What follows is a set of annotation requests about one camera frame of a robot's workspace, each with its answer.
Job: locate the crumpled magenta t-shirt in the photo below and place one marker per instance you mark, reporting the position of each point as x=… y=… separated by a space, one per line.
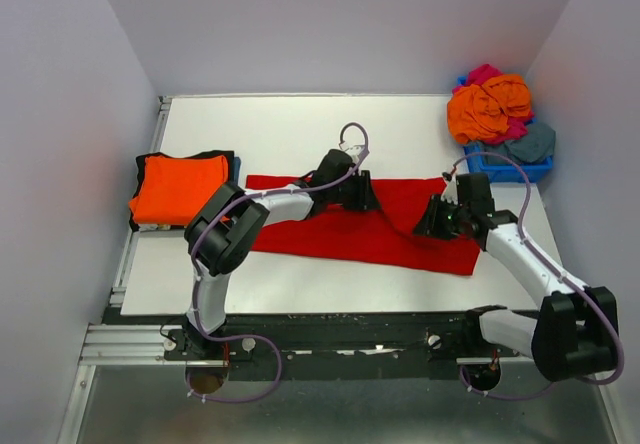
x=480 y=75

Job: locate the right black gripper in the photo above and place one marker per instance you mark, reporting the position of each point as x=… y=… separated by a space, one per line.
x=428 y=223

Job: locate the blue plastic bin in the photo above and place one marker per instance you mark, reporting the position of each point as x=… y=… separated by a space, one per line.
x=498 y=167

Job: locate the crumpled orange t-shirt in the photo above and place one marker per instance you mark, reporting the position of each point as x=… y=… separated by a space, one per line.
x=478 y=112

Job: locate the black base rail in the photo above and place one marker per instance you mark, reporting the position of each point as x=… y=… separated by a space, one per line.
x=337 y=347

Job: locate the red t-shirt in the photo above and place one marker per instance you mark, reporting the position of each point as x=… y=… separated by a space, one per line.
x=381 y=236

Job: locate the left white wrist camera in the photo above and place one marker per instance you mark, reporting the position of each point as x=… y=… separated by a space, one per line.
x=355 y=151

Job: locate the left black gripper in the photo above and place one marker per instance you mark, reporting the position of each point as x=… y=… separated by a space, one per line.
x=365 y=198

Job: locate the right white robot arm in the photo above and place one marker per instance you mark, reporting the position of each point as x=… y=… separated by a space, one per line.
x=575 y=332

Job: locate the aluminium frame rail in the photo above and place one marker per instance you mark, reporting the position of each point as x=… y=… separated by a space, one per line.
x=118 y=290

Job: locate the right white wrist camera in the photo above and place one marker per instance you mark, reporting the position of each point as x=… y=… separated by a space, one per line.
x=450 y=194

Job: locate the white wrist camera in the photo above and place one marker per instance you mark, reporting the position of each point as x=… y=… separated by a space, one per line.
x=355 y=151
x=450 y=194

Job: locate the folded blue t-shirt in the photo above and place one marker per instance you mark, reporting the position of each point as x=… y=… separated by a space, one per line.
x=235 y=168

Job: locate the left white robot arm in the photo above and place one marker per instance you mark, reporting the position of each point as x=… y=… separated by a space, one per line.
x=225 y=230

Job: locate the crumpled grey-blue t-shirt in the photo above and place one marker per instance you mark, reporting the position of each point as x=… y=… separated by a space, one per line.
x=531 y=149

